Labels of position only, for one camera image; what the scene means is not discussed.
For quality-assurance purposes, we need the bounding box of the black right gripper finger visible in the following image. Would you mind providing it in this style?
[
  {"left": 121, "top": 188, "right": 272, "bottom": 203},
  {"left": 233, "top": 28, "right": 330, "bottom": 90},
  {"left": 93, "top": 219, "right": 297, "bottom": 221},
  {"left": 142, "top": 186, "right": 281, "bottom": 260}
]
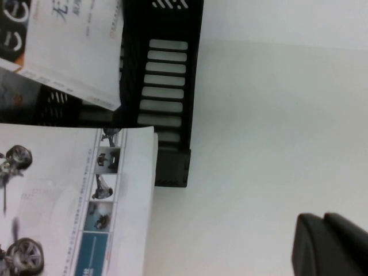
[{"left": 292, "top": 212, "right": 368, "bottom": 276}]

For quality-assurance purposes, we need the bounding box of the self-driving car book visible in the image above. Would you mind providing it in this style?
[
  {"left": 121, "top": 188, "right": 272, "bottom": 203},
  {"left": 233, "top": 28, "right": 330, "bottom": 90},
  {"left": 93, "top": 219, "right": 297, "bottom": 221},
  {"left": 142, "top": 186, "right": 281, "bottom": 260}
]
[{"left": 0, "top": 0, "right": 125, "bottom": 112}]

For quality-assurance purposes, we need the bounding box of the black plastic book stand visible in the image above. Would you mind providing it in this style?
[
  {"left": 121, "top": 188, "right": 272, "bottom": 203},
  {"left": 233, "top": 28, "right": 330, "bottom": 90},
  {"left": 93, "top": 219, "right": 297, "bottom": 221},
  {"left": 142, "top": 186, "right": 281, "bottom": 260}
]
[{"left": 0, "top": 0, "right": 205, "bottom": 189}]

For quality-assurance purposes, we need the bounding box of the car suspension book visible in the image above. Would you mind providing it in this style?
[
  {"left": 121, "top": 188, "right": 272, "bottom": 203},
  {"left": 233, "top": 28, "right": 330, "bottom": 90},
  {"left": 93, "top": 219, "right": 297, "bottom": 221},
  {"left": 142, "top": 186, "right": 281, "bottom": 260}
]
[{"left": 0, "top": 124, "right": 159, "bottom": 276}]

